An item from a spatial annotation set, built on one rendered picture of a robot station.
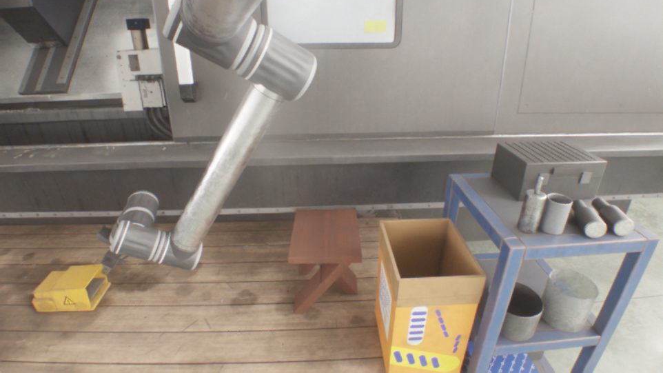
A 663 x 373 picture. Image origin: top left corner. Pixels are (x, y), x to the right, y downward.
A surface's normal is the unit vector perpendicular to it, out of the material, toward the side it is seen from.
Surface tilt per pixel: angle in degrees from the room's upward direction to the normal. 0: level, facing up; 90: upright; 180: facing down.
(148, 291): 0
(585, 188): 90
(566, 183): 90
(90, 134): 90
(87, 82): 45
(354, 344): 0
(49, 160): 31
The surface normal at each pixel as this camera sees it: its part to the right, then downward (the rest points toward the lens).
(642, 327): -0.01, -0.91
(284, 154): 0.02, -0.58
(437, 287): 0.03, 0.40
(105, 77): 0.03, -0.37
